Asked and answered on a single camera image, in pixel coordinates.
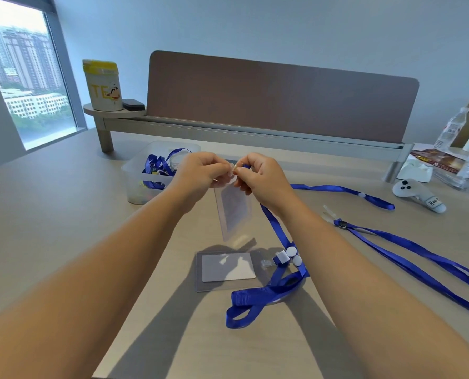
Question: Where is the white canister with yellow lid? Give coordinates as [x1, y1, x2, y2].
[82, 59, 124, 112]

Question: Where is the window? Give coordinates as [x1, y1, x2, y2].
[0, 0, 88, 151]

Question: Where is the blue lanyard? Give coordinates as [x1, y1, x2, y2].
[240, 162, 396, 211]
[225, 203, 311, 330]
[322, 205, 469, 320]

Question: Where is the person's left hand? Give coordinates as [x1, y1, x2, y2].
[171, 151, 235, 213]

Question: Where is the bundle of blue lanyards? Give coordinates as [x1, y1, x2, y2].
[141, 148, 192, 191]

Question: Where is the white handheld controller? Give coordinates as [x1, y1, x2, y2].
[392, 178, 447, 214]

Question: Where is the clear plastic storage box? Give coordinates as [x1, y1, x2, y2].
[121, 140, 202, 206]

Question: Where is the person's left forearm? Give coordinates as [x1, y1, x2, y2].
[0, 184, 194, 379]

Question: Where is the brown desk divider panel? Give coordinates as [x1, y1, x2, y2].
[146, 50, 420, 145]

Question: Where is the grey desk shelf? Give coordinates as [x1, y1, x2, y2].
[83, 103, 415, 183]

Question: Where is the clear water bottle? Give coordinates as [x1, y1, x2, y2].
[433, 107, 469, 151]

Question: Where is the clear plastic badge holder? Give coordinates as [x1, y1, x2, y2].
[195, 250, 271, 293]
[214, 184, 253, 242]

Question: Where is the person's right hand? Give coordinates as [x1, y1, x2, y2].
[233, 152, 299, 216]

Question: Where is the person's right forearm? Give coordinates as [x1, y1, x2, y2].
[265, 192, 469, 379]

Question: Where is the printed dark leaflet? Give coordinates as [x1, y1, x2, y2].
[410, 148, 467, 175]

